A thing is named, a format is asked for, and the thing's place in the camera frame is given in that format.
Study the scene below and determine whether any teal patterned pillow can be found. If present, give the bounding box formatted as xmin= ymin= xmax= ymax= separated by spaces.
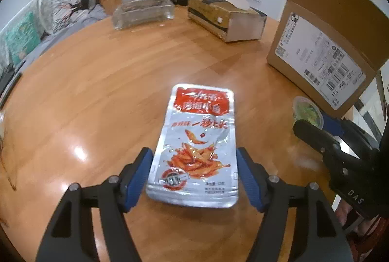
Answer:
xmin=4 ymin=11 xmax=41 ymax=64

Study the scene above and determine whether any white tree print pillow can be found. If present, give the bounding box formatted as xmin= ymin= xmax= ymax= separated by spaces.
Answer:
xmin=39 ymin=0 xmax=92 ymax=33

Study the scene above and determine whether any clear glass tray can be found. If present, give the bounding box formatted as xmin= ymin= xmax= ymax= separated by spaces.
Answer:
xmin=112 ymin=0 xmax=175 ymax=30

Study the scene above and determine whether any grey sofa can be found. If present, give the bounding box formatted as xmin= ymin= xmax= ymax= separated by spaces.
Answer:
xmin=0 ymin=0 xmax=110 ymax=105

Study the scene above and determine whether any small brown cardboard box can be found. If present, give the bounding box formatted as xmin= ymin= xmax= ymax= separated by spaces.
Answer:
xmin=98 ymin=0 xmax=123 ymax=16

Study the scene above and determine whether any small green snack cup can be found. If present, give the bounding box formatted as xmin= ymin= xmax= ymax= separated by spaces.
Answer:
xmin=292 ymin=96 xmax=324 ymax=129

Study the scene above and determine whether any brown tissue box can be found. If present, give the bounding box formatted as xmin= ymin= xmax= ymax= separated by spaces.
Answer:
xmin=187 ymin=0 xmax=268 ymax=42

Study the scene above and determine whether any silver red snack packet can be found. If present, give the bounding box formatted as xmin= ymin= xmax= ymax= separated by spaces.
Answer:
xmin=145 ymin=84 xmax=240 ymax=208

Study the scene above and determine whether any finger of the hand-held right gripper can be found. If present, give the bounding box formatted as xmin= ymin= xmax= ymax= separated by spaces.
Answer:
xmin=292 ymin=119 xmax=350 ymax=180
xmin=320 ymin=113 xmax=371 ymax=147

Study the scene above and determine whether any person's right hand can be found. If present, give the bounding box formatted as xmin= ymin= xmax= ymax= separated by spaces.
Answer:
xmin=336 ymin=195 xmax=382 ymax=239

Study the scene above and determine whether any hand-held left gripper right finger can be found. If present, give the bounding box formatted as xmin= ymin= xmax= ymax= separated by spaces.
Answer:
xmin=236 ymin=147 xmax=350 ymax=262

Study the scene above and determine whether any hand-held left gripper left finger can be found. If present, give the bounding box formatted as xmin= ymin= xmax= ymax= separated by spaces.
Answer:
xmin=38 ymin=147 xmax=154 ymax=262

